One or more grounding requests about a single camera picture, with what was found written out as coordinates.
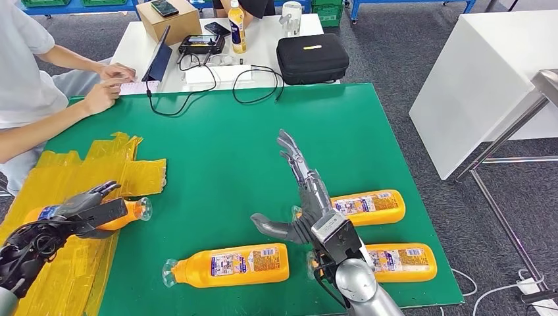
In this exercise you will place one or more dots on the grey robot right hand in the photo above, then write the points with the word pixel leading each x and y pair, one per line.
pixel 314 196

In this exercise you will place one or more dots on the person's left hand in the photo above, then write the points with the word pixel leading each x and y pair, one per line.
pixel 117 73

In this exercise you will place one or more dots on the person's right hand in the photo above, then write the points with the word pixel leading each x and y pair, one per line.
pixel 102 96

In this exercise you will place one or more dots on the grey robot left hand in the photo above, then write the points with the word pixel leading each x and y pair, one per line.
pixel 76 205

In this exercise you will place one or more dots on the orange detergent bottle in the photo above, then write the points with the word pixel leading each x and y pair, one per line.
pixel 429 264
pixel 192 272
pixel 392 216
pixel 133 210

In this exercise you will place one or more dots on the yellow drink bottle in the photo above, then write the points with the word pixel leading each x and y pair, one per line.
pixel 237 30

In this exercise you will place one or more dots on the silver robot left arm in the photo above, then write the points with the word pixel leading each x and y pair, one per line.
pixel 26 253

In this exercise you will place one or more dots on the person's right forearm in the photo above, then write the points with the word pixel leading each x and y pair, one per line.
pixel 39 131

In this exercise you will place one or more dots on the person's left forearm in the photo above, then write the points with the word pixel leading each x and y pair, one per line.
pixel 69 56

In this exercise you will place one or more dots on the pink keyboard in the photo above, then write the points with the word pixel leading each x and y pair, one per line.
pixel 137 88

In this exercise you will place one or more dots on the dark blue tablet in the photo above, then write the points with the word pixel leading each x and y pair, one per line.
pixel 159 61

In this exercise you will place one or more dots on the blue steel rack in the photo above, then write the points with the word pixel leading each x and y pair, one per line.
pixel 354 11
pixel 87 8

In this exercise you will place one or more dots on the brown cardboard box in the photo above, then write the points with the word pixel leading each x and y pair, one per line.
pixel 174 28

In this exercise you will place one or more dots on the green plastic crate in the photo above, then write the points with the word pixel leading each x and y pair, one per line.
pixel 328 13
pixel 103 2
pixel 45 2

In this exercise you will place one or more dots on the black smartphone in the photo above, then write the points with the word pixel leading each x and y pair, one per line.
pixel 217 29
pixel 165 8

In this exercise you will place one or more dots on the green table mat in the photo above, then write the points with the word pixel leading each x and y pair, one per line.
pixel 239 152

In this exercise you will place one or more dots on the seated person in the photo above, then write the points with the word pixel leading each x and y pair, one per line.
pixel 17 74

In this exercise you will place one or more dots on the black controller with screen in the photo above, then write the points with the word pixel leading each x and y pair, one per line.
pixel 201 44

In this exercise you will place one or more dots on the flat white box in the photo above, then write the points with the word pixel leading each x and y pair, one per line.
pixel 218 75

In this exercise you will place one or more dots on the clear safety glasses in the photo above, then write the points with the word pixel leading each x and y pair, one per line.
pixel 224 59

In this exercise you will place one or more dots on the black carrying case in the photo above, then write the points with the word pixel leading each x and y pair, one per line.
pixel 311 61

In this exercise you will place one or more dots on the person in dark shirt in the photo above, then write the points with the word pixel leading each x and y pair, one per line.
pixel 261 6

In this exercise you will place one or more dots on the steel table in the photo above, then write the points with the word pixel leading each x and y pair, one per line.
pixel 501 137

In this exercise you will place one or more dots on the white table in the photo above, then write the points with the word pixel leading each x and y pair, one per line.
pixel 479 83

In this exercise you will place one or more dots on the white power strip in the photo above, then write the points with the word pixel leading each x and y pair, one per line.
pixel 534 287

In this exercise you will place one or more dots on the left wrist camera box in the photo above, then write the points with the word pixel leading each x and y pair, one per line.
pixel 104 211

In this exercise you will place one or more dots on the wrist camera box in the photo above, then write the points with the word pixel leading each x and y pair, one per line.
pixel 104 211
pixel 335 231

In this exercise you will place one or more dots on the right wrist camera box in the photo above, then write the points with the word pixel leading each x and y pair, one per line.
pixel 335 231

